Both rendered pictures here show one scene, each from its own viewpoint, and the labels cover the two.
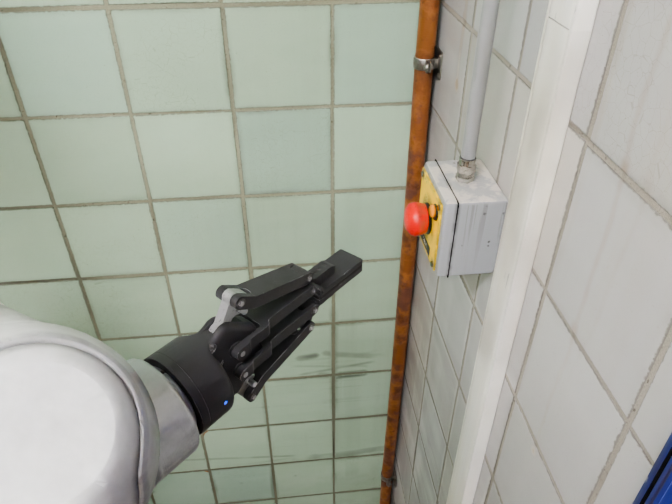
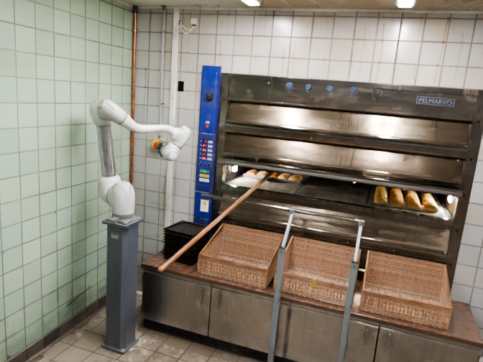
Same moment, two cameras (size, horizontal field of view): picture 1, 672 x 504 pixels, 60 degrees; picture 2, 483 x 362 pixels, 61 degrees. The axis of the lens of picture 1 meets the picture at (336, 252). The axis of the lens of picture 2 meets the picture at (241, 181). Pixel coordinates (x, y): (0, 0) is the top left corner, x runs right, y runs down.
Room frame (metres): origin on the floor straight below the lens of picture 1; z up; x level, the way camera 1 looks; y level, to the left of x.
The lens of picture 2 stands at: (-1.59, 2.81, 1.95)
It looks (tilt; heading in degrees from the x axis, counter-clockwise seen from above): 12 degrees down; 294
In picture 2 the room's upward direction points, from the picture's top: 5 degrees clockwise
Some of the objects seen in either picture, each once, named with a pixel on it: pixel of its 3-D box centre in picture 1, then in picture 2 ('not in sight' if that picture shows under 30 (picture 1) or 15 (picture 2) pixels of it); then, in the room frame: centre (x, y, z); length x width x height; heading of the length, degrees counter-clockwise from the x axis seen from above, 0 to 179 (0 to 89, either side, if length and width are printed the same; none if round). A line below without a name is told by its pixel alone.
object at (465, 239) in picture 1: (457, 216); (158, 144); (0.57, -0.14, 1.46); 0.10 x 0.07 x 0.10; 6
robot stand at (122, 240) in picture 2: not in sight; (121, 284); (0.33, 0.58, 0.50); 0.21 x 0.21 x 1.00; 5
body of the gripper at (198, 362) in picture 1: (212, 365); not in sight; (0.34, 0.10, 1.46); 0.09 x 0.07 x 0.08; 141
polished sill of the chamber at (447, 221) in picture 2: not in sight; (328, 202); (-0.91, -0.37, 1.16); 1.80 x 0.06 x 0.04; 6
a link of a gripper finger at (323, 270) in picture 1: (312, 271); not in sight; (0.44, 0.02, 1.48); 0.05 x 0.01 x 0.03; 141
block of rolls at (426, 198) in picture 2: not in sight; (405, 197); (-1.45, -0.84, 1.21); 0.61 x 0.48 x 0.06; 96
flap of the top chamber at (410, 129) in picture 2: not in sight; (338, 121); (-0.92, -0.34, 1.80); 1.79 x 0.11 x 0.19; 6
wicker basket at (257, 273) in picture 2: not in sight; (242, 253); (-0.37, -0.01, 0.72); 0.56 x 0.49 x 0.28; 5
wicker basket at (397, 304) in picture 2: not in sight; (404, 286); (-1.57, -0.14, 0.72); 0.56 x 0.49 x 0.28; 6
